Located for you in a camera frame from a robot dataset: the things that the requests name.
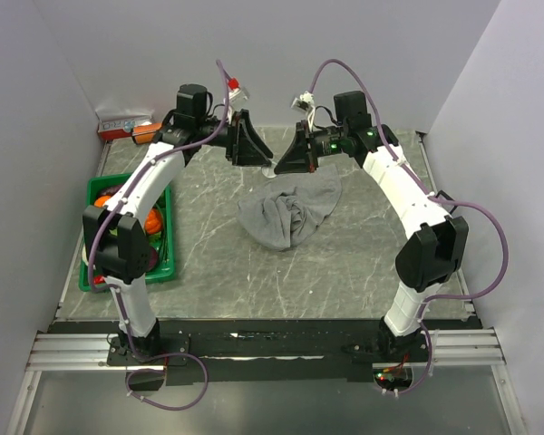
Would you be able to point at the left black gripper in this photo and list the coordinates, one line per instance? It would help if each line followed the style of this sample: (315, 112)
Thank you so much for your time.
(244, 147)

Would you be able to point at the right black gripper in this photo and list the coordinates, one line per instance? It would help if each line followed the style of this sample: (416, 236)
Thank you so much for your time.
(298, 158)

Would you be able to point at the white round garment tag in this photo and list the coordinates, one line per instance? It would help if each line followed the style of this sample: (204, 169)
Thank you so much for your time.
(269, 172)

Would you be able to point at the grey garment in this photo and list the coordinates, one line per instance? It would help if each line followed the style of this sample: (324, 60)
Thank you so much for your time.
(285, 211)

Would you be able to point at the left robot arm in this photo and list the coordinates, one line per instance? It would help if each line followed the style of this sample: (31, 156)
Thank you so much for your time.
(183, 131)

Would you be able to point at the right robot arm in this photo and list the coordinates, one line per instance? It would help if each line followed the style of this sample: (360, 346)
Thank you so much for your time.
(435, 241)

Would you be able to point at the orange cylinder tool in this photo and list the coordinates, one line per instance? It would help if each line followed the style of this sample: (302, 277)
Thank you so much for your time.
(144, 134)

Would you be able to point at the small orange pumpkin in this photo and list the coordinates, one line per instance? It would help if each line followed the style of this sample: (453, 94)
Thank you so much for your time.
(154, 222)

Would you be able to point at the red white box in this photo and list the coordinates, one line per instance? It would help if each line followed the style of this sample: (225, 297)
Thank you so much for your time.
(121, 128)

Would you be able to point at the purple eggplant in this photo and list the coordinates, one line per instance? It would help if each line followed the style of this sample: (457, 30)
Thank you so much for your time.
(110, 191)

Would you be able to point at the purple cabbage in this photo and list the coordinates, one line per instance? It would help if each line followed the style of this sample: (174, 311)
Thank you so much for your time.
(153, 259)

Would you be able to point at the orange fruit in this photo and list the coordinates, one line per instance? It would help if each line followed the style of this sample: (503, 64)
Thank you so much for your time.
(101, 201)

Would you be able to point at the green lettuce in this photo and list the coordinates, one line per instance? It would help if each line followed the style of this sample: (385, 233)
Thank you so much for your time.
(84, 256)

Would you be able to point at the red chili pepper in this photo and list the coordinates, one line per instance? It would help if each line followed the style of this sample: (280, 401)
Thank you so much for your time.
(99, 280)

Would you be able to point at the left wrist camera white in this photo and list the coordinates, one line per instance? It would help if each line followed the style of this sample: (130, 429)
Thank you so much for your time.
(237, 94)

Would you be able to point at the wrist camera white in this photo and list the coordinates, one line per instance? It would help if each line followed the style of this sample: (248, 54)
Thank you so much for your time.
(237, 94)
(305, 103)

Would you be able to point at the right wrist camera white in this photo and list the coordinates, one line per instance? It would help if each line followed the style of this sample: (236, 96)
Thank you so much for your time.
(305, 103)

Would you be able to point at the black square frame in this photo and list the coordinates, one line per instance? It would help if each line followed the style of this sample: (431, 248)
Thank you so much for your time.
(446, 200)

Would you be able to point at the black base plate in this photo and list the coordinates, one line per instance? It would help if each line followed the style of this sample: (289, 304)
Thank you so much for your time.
(298, 349)

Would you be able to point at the aluminium rail frame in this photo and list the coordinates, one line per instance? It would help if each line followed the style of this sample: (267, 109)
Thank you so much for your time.
(69, 387)

